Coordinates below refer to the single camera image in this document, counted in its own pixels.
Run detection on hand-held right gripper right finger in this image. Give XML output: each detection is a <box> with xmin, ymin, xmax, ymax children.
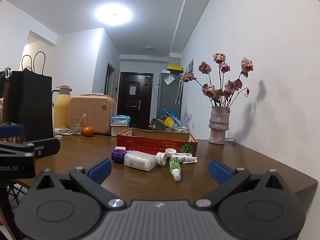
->
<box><xmin>195</xmin><ymin>158</ymin><xmax>288</xmax><ymax>209</ymax></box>

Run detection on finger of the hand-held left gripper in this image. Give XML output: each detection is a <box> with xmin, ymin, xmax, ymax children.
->
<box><xmin>0</xmin><ymin>138</ymin><xmax>61</xmax><ymax>159</ymax></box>
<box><xmin>0</xmin><ymin>124</ymin><xmax>25</xmax><ymax>140</ymax></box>

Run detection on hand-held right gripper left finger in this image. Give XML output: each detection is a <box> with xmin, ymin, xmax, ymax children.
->
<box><xmin>30</xmin><ymin>158</ymin><xmax>127</xmax><ymax>212</ymax></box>

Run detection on purple round case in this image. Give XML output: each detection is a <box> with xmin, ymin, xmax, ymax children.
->
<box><xmin>111</xmin><ymin>149</ymin><xmax>128</xmax><ymax>164</ymax></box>

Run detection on white spray bottle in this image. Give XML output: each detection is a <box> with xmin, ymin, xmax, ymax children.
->
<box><xmin>175</xmin><ymin>153</ymin><xmax>198</xmax><ymax>165</ymax></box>

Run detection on white plastic container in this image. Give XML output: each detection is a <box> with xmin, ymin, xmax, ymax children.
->
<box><xmin>124</xmin><ymin>150</ymin><xmax>156</xmax><ymax>172</ymax></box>

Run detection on green spray bottle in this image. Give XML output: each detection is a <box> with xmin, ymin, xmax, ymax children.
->
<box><xmin>169</xmin><ymin>156</ymin><xmax>181</xmax><ymax>182</ymax></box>

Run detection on red cardboard box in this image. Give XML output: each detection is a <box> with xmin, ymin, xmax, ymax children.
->
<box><xmin>117</xmin><ymin>127</ymin><xmax>198</xmax><ymax>157</ymax></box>

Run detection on small white bottle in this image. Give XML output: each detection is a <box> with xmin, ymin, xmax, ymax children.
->
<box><xmin>156</xmin><ymin>152</ymin><xmax>168</xmax><ymax>167</ymax></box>

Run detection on colourful snack packet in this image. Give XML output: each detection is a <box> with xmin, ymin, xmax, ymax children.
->
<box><xmin>6</xmin><ymin>135</ymin><xmax>26</xmax><ymax>143</ymax></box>

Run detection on black paper bag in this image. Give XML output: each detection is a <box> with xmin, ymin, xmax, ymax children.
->
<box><xmin>5</xmin><ymin>51</ymin><xmax>54</xmax><ymax>142</ymax></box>

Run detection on clear drinking glass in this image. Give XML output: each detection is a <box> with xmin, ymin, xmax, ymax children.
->
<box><xmin>71</xmin><ymin>123</ymin><xmax>84</xmax><ymax>136</ymax></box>

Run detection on yellow thermos jug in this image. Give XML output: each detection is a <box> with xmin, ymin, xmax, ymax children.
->
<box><xmin>52</xmin><ymin>85</ymin><xmax>73</xmax><ymax>131</ymax></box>

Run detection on pink ceramic vase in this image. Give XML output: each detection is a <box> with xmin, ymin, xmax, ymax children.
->
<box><xmin>209</xmin><ymin>106</ymin><xmax>230</xmax><ymax>145</ymax></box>

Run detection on white bin with blue bag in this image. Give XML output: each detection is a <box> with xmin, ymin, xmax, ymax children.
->
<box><xmin>111</xmin><ymin>115</ymin><xmax>131</xmax><ymax>136</ymax></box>

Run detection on clear box of small bottles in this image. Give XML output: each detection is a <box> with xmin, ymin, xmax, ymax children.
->
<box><xmin>172</xmin><ymin>124</ymin><xmax>190</xmax><ymax>133</ymax></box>

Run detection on pink ribbed suitcase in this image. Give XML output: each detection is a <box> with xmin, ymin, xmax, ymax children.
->
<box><xmin>69</xmin><ymin>93</ymin><xmax>117</xmax><ymax>135</ymax></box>

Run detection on clear purple plastic wrap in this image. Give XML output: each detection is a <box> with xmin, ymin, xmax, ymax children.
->
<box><xmin>184</xmin><ymin>105</ymin><xmax>193</xmax><ymax>130</ymax></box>

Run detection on dark brown entrance door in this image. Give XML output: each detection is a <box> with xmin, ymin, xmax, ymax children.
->
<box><xmin>117</xmin><ymin>72</ymin><xmax>154</xmax><ymax>130</ymax></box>

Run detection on yellow watering can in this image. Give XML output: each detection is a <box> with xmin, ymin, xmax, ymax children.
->
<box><xmin>157</xmin><ymin>117</ymin><xmax>174</xmax><ymax>128</ymax></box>

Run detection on blue folding rack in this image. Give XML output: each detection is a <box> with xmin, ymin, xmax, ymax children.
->
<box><xmin>162</xmin><ymin>109</ymin><xmax>179</xmax><ymax>120</ymax></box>

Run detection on dried pink roses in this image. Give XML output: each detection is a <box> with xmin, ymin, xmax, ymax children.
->
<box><xmin>182</xmin><ymin>52</ymin><xmax>254</xmax><ymax>108</ymax></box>

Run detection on grey refrigerator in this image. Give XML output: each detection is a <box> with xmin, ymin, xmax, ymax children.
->
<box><xmin>157</xmin><ymin>72</ymin><xmax>184</xmax><ymax>128</ymax></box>

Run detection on hanging folded umbrella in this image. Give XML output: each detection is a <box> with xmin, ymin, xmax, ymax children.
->
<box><xmin>175</xmin><ymin>74</ymin><xmax>184</xmax><ymax>104</ymax></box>

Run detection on dark side doorway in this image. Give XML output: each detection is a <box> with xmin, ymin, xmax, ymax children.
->
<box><xmin>105</xmin><ymin>61</ymin><xmax>116</xmax><ymax>96</ymax></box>

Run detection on round ceiling lamp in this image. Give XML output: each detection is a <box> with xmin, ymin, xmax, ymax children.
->
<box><xmin>95</xmin><ymin>4</ymin><xmax>132</xmax><ymax>26</ymax></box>

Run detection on white charger cable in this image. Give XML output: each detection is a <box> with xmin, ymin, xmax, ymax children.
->
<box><xmin>53</xmin><ymin>127</ymin><xmax>73</xmax><ymax>136</ymax></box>

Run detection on black metal frame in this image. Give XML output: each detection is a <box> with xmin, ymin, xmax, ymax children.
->
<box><xmin>6</xmin><ymin>180</ymin><xmax>29</xmax><ymax>206</ymax></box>

